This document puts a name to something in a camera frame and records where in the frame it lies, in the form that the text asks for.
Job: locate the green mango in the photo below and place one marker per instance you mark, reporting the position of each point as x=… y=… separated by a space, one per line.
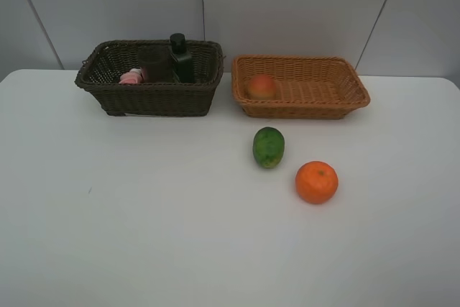
x=268 y=147

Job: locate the red orange peach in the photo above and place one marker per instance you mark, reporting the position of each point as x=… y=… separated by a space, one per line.
x=261 y=87

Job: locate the black pump bottle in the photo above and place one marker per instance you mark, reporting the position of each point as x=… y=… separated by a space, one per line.
x=182 y=60

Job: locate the orange tangerine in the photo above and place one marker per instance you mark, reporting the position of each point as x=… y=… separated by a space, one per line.
x=316 y=182

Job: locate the translucent purple plastic cup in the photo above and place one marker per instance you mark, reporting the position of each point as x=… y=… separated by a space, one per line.
x=155 y=64

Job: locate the pink lotion bottle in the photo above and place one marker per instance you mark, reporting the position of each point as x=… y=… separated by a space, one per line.
x=134 y=76

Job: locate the light orange wicker basket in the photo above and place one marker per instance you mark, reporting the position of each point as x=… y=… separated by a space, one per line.
x=306 y=87

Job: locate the dark brown wicker basket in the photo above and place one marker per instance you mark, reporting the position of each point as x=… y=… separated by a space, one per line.
x=101 y=72

